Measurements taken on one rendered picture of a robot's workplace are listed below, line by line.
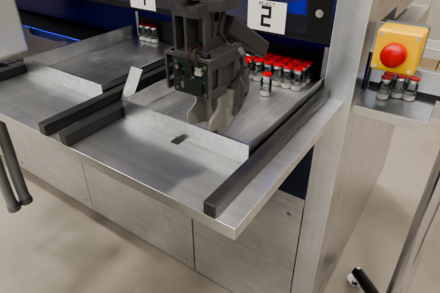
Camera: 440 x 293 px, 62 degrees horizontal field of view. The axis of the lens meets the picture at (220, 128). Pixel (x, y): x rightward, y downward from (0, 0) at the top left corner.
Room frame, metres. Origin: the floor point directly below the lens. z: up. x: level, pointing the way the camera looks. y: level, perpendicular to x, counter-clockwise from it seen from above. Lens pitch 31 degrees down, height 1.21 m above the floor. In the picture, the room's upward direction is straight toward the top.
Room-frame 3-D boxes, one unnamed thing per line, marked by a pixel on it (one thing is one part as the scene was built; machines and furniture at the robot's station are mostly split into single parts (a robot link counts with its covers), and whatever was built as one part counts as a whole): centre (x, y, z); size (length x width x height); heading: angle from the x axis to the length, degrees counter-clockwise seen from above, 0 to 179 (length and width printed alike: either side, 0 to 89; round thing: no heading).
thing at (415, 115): (0.65, -0.35, 0.87); 0.14 x 0.13 x 0.02; 146
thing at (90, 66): (0.86, 0.24, 0.90); 0.34 x 0.26 x 0.04; 146
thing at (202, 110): (0.47, 0.03, 0.95); 0.06 x 0.03 x 0.09; 146
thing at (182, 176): (0.70, 0.14, 0.87); 0.70 x 0.48 x 0.02; 56
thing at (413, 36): (0.63, -0.32, 0.99); 0.08 x 0.07 x 0.07; 146
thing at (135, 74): (0.61, 0.20, 0.91); 0.14 x 0.03 x 0.06; 146
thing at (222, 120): (0.45, 0.00, 0.95); 0.06 x 0.03 x 0.09; 146
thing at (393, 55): (0.59, -0.29, 0.99); 0.04 x 0.04 x 0.04; 56
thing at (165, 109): (0.65, -0.03, 0.90); 0.34 x 0.26 x 0.04; 145
